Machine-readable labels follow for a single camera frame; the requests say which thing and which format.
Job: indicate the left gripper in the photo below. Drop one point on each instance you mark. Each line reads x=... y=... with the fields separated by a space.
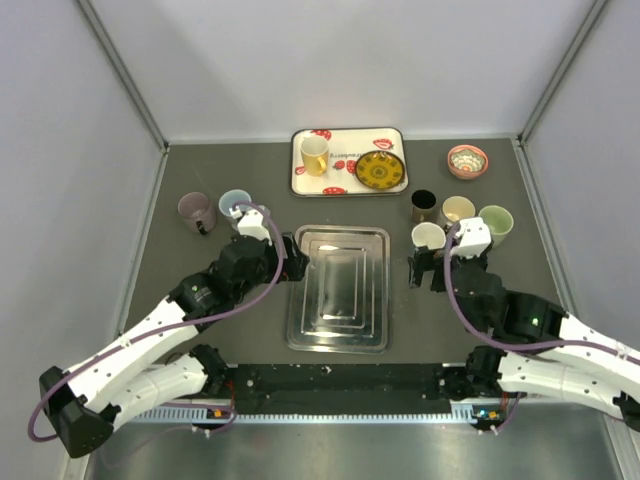
x=295 y=262

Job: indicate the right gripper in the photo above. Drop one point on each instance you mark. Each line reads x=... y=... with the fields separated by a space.
x=425 y=260

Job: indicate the dark blue mug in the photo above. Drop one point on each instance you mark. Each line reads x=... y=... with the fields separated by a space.
x=428 y=235

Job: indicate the brown striped mug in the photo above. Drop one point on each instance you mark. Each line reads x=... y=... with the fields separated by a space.
x=423 y=204

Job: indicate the cream mug black handle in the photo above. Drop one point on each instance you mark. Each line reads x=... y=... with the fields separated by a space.
x=454 y=209

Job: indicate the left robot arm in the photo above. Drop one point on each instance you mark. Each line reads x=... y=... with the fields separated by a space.
x=85 y=404

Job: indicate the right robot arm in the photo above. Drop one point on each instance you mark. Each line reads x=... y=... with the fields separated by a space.
x=531 y=346

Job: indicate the light green mug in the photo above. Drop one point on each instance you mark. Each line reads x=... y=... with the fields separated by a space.
x=499 y=221

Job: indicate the light blue mug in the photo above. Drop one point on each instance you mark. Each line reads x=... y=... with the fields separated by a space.
x=233 y=204

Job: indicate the yellow mug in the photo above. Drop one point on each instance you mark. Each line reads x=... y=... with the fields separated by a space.
x=315 y=155

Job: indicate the purple mug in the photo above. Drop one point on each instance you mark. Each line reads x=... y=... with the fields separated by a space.
x=197 y=211

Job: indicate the silver metal tray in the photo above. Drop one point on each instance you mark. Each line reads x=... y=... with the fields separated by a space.
x=342 y=304

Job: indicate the yellow patterned plate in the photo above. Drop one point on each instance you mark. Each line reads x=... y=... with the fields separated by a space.
x=380 y=170

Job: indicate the pink patterned bowl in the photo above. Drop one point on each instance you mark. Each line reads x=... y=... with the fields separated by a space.
x=467 y=162

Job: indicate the strawberry pattern tray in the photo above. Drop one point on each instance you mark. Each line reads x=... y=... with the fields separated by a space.
x=346 y=146

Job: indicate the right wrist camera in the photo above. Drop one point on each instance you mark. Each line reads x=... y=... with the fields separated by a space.
x=472 y=238

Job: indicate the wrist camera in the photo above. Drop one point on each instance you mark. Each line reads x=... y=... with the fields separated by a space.
x=472 y=238
x=254 y=224

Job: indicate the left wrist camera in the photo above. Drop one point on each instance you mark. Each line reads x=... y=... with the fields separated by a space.
x=254 y=224

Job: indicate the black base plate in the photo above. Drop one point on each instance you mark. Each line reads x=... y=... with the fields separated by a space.
x=344 y=388

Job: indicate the white cable duct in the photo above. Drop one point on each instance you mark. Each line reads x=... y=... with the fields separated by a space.
x=457 y=414

